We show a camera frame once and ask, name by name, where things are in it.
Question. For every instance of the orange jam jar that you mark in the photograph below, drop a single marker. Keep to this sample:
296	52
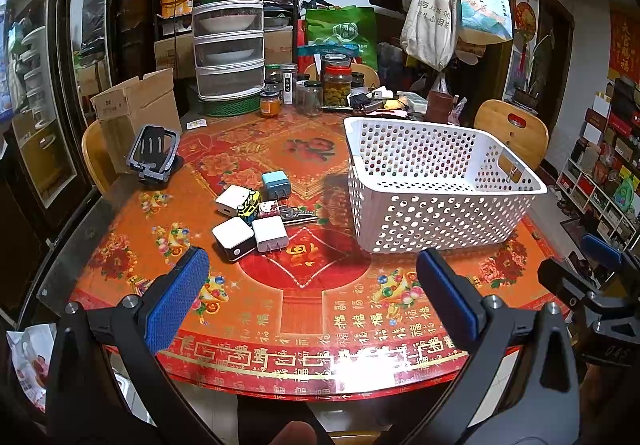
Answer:
270	103

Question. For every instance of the yellow toy car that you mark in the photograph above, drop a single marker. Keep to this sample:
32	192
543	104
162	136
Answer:
249	209

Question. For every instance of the wooden chair left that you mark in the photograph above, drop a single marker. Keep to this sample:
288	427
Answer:
97	159

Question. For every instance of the wooden chair right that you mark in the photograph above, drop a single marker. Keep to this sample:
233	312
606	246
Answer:
525	134

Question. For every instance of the wooden chair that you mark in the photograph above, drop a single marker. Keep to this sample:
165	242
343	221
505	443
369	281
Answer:
97	159
525	134

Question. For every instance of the blue print tote bag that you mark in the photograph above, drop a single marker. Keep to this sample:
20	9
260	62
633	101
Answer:
484	22

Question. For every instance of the brown ceramic mug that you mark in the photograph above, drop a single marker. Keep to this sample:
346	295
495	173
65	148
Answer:
439	106

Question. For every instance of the cardboard box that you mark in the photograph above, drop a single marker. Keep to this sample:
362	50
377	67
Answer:
124	109

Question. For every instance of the light blue charger cube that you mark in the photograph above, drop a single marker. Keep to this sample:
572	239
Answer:
276	185

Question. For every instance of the white black multiport charger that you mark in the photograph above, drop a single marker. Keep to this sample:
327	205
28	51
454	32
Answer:
235	238

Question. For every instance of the black phone stand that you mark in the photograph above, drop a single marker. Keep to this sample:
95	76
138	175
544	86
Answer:
154	156

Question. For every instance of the green shopping bag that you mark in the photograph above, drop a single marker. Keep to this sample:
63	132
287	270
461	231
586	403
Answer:
351	26

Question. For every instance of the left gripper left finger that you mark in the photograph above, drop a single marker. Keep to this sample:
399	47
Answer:
106	384

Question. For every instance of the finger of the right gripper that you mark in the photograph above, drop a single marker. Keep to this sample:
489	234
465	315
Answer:
601	252

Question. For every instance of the white storage shelf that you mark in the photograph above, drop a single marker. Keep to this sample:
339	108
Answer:
618	227

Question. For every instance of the red patterned tablecloth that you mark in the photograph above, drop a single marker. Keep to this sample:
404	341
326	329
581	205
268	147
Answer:
318	319

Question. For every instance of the red lid pickle jar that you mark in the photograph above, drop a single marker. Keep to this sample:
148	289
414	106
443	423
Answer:
337	83

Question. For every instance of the white plug charger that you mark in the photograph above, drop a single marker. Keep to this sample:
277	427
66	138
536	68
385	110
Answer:
270	234

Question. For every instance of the white perforated plastic basket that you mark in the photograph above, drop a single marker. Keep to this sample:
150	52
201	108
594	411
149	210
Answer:
416	185

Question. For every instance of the stacked food cover tower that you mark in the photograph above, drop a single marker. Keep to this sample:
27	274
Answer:
229	48

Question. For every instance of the white charger cube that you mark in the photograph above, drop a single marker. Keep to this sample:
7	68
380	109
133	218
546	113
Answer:
231	200

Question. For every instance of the beige canvas tote bag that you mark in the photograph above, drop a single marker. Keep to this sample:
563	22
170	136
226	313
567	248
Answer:
430	33

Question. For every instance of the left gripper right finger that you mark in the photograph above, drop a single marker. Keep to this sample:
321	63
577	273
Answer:
540	403

